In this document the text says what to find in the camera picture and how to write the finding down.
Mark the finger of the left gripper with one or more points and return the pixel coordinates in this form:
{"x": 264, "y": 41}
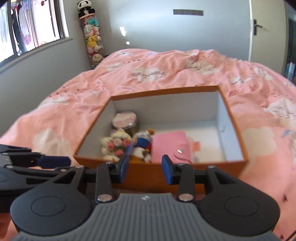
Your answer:
{"x": 52, "y": 162}

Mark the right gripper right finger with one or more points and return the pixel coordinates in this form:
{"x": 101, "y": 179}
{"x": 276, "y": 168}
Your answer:
{"x": 169, "y": 170}

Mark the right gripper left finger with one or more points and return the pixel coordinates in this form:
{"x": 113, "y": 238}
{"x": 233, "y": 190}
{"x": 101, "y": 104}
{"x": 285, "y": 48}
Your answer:
{"x": 118, "y": 171}

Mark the pink snap card wallet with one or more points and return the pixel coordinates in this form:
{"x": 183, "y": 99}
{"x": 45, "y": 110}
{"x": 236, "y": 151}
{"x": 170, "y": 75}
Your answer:
{"x": 177, "y": 145}

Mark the pink fabric pouch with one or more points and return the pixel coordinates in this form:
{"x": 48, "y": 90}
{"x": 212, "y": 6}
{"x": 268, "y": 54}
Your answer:
{"x": 195, "y": 146}

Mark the person's left hand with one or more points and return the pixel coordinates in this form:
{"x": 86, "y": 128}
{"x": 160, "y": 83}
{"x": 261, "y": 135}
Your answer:
{"x": 5, "y": 219}

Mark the blue card pack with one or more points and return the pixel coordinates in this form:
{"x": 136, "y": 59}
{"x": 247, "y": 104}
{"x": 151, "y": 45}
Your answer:
{"x": 129, "y": 148}

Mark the crochet bunny with flowers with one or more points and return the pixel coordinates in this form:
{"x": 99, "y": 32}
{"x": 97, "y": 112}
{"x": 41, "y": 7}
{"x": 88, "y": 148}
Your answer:
{"x": 114, "y": 146}

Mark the blue white plush doll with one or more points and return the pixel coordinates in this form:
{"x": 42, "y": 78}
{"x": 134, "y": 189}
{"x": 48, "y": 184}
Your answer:
{"x": 142, "y": 149}

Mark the round pink lid tin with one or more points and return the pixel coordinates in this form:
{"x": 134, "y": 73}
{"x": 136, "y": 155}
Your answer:
{"x": 126, "y": 120}

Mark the orange cardboard box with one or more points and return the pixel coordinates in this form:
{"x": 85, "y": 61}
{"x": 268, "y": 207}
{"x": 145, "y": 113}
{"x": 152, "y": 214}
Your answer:
{"x": 201, "y": 112}

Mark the pink printed bed quilt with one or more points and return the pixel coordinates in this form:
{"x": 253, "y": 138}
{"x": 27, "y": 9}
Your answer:
{"x": 261, "y": 101}

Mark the tall plush toy tube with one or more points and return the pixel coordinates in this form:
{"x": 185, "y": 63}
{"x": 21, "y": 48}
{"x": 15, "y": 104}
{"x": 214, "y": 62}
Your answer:
{"x": 91, "y": 30}

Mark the dark cabinet furniture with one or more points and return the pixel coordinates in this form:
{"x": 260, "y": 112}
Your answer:
{"x": 290, "y": 63}

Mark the panda plush toy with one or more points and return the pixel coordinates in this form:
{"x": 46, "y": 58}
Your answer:
{"x": 85, "y": 8}

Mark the window with frame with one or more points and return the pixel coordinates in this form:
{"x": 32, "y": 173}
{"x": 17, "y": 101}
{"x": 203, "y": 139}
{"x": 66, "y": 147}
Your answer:
{"x": 28, "y": 25}

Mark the wall air vent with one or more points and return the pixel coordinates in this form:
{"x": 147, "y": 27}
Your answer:
{"x": 189, "y": 12}

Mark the white door with handle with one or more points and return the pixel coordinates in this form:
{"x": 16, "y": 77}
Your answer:
{"x": 268, "y": 37}

